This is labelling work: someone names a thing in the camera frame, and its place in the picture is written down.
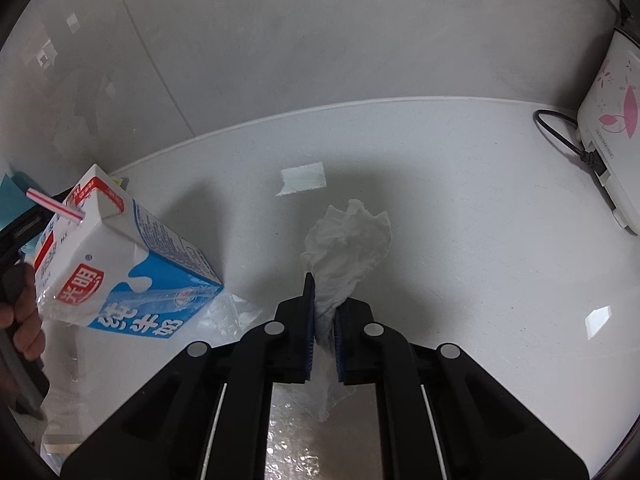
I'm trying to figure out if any white floral rice cooker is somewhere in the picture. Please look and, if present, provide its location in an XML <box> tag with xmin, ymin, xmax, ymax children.
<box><xmin>575</xmin><ymin>27</ymin><xmax>640</xmax><ymax>236</ymax></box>

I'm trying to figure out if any clear plastic bag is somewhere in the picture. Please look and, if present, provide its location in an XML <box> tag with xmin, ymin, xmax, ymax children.
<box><xmin>40</xmin><ymin>287</ymin><xmax>386</xmax><ymax>480</ymax></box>

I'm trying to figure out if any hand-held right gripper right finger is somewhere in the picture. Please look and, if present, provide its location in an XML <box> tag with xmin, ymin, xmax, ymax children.
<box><xmin>334</xmin><ymin>299</ymin><xmax>589</xmax><ymax>480</ymax></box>

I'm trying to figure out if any person's left hand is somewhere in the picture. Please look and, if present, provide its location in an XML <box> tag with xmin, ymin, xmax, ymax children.
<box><xmin>0</xmin><ymin>300</ymin><xmax>47</xmax><ymax>361</ymax></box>

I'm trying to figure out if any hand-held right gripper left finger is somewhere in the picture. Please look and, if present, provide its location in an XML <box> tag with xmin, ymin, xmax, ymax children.
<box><xmin>60</xmin><ymin>271</ymin><xmax>318</xmax><ymax>480</ymax></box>

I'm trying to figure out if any blue white milk carton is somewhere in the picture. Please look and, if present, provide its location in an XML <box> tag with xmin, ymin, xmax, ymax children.
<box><xmin>34</xmin><ymin>164</ymin><xmax>224</xmax><ymax>342</ymax></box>

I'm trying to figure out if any black power cable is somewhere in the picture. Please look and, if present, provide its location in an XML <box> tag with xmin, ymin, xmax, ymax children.
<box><xmin>534</xmin><ymin>109</ymin><xmax>608</xmax><ymax>178</ymax></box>

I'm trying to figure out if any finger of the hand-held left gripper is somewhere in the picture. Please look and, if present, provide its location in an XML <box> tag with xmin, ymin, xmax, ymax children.
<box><xmin>0</xmin><ymin>209</ymin><xmax>46</xmax><ymax>263</ymax></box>

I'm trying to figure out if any red white striped straw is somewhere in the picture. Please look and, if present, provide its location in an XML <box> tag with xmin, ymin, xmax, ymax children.
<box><xmin>26</xmin><ymin>188</ymin><xmax>86</xmax><ymax>222</ymax></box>

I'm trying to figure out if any white tissue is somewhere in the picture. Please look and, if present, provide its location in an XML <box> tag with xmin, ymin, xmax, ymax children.
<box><xmin>300</xmin><ymin>198</ymin><xmax>393</xmax><ymax>423</ymax></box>

